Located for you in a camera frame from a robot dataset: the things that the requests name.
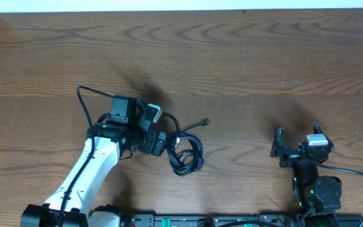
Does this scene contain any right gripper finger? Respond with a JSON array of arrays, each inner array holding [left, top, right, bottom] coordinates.
[[270, 127, 286, 158], [313, 122, 323, 134]]

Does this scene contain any short black USB cable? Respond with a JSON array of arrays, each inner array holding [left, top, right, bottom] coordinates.
[[161, 112, 182, 139]]

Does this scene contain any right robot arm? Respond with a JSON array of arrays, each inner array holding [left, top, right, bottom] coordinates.
[[270, 123, 342, 226]]

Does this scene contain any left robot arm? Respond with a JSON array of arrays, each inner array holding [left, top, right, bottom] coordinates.
[[20, 96, 166, 226]]

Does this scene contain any left camera cable black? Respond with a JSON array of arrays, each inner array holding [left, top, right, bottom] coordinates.
[[46, 86, 123, 226]]

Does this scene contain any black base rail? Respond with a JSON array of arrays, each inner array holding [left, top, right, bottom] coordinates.
[[128, 211, 363, 227]]

